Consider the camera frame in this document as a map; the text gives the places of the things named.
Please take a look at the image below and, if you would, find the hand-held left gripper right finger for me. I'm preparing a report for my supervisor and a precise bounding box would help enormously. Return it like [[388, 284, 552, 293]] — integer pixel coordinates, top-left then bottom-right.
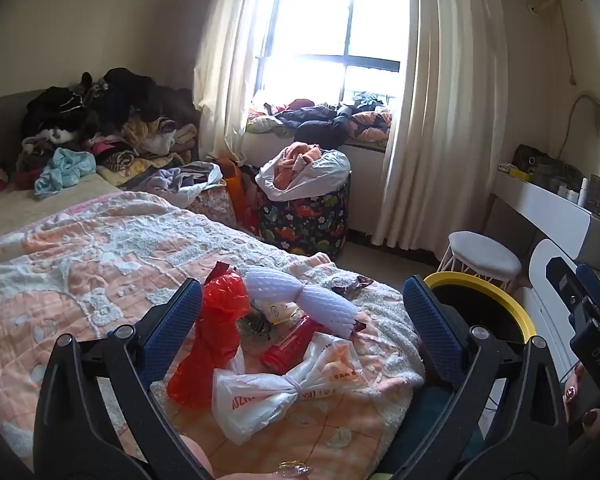
[[375, 275, 570, 480]]

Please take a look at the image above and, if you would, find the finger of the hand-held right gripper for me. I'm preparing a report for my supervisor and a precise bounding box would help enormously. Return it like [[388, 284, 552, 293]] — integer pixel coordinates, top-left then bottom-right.
[[545, 256, 583, 313], [575, 262, 600, 311]]

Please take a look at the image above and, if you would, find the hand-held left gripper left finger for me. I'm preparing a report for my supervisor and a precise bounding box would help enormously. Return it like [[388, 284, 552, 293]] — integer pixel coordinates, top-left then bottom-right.
[[32, 278, 216, 480]]

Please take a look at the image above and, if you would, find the red plastic bag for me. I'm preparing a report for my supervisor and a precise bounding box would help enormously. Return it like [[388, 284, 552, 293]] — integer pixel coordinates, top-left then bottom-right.
[[166, 262, 251, 408]]

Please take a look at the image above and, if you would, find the yellow-rimmed black trash bin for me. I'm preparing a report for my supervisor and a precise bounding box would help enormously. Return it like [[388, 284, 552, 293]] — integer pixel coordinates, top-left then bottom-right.
[[422, 271, 537, 348]]

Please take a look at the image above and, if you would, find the dark wrapper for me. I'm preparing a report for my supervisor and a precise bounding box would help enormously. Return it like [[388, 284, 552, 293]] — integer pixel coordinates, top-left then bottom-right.
[[236, 312, 273, 343]]

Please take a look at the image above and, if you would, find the brown foil wrapper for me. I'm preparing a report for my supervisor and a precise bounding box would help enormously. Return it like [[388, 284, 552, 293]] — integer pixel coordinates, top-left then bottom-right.
[[330, 276, 376, 298]]

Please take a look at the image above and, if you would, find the yellow white snack wrapper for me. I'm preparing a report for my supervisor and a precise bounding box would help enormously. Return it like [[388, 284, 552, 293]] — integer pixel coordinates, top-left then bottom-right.
[[252, 300, 306, 326]]

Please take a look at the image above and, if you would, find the white foam fruit net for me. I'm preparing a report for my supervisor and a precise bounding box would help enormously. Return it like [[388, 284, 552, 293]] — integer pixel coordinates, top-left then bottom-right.
[[243, 267, 358, 336]]

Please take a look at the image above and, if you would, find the white printed plastic bag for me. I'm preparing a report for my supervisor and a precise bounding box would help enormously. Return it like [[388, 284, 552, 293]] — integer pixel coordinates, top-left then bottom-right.
[[211, 332, 368, 446]]

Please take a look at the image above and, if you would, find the red snack wrapper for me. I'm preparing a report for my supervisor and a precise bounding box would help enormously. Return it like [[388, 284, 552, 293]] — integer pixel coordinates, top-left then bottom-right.
[[260, 316, 326, 370]]

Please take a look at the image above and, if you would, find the person's left hand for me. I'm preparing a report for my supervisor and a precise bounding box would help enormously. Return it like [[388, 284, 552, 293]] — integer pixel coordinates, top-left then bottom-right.
[[180, 435, 316, 480]]

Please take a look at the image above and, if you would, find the white vanity desk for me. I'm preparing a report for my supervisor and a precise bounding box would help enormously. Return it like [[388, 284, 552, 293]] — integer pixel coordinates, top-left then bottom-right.
[[492, 170, 600, 281]]

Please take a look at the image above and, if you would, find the white round stool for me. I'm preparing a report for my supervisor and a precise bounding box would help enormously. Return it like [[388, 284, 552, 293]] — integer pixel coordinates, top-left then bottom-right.
[[437, 231, 523, 293]]

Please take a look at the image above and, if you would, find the peach white blanket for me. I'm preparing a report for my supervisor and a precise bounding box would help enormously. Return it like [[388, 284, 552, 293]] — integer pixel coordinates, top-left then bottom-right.
[[0, 192, 426, 480]]

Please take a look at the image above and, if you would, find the camouflage bag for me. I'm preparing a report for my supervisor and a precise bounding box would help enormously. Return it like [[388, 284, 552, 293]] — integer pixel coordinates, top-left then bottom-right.
[[511, 144, 586, 193]]

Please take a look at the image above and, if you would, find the floral fabric storage bag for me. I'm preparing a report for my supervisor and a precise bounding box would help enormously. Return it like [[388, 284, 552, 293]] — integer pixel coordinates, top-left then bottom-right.
[[187, 182, 238, 231]]

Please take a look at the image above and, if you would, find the lavender white clothes bundle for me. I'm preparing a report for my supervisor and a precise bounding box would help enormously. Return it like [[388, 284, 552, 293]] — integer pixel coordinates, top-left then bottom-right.
[[130, 160, 224, 208]]

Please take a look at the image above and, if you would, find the orange bag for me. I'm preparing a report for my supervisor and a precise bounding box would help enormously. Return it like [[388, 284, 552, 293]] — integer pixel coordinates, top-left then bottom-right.
[[217, 157, 246, 226]]

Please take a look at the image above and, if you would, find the dinosaur print storage basket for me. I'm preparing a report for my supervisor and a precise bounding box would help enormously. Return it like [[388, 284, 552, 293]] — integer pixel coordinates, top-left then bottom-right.
[[257, 170, 352, 261]]

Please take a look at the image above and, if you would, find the beige bed sheet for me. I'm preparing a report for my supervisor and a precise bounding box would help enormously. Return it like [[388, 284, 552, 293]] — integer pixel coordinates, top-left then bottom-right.
[[0, 175, 121, 246]]

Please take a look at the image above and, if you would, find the white bag of clothes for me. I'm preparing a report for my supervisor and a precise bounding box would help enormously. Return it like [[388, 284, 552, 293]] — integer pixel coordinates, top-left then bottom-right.
[[255, 142, 352, 203]]

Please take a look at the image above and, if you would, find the light blue garment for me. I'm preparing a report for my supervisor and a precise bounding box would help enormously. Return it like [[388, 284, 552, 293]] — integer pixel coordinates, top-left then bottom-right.
[[34, 147, 97, 197]]

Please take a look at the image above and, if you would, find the cream curtain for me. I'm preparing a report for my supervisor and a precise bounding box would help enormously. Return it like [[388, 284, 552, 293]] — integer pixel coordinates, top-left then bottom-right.
[[370, 0, 511, 268], [192, 0, 281, 166]]

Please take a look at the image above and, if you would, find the windowsill clothes pile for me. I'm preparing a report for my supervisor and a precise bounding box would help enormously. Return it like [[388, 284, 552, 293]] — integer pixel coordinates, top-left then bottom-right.
[[245, 91, 396, 148]]

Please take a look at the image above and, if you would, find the pile of dark clothes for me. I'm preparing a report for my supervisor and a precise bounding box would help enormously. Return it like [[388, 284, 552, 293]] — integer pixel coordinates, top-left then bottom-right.
[[17, 67, 201, 178]]

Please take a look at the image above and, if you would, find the grey bed headboard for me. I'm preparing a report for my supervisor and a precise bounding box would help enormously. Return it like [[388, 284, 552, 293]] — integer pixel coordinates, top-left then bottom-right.
[[0, 89, 46, 171]]

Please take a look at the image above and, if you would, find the window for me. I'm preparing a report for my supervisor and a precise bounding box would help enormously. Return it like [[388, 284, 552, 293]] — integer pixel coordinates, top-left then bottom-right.
[[252, 0, 421, 111]]

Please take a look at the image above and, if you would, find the hanging wall cord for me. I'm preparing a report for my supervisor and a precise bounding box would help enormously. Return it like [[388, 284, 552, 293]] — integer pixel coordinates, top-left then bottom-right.
[[565, 10, 579, 87]]

